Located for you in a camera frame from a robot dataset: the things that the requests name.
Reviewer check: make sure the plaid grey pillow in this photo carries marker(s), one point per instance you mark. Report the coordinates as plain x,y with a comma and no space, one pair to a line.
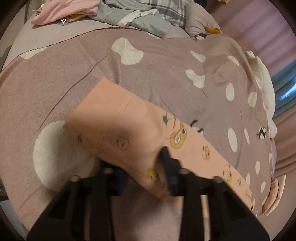
172,10

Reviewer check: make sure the pink curtain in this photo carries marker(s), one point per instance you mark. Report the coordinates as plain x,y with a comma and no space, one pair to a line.
260,27

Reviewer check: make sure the mauve polka dot duvet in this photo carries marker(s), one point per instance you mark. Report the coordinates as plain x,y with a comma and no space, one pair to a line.
207,84

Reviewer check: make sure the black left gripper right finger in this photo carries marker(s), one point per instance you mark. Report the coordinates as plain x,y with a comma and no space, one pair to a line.
180,181

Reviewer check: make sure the white goose plush toy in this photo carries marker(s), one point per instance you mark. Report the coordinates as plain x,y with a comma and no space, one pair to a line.
263,80

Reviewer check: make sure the peach cartoon print garment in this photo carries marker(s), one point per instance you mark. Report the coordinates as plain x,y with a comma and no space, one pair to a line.
118,127

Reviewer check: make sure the teal curtain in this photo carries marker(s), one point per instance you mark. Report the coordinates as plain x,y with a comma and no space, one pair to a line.
284,89

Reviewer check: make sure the mauve pillow with print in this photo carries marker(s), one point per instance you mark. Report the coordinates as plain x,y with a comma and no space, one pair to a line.
199,23

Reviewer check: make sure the pink crumpled garment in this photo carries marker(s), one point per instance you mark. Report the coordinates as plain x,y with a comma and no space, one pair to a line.
56,10

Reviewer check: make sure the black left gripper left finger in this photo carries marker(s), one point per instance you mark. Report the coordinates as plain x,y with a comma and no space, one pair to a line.
112,179

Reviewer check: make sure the folded pink garment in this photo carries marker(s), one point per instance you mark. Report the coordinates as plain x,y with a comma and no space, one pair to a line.
274,187

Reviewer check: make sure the grey crumpled garment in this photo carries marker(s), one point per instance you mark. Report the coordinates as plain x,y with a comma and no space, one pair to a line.
132,14

